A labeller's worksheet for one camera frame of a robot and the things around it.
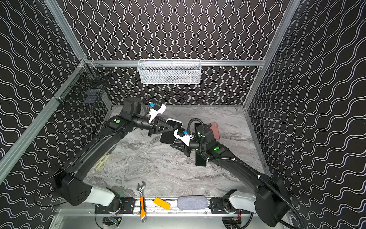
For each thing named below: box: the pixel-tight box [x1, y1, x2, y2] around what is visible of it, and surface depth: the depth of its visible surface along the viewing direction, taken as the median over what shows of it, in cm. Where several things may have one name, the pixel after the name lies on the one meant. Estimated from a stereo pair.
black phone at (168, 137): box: [159, 119, 182, 144], surface depth 64 cm
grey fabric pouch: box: [176, 195, 208, 211], surface depth 75 cm
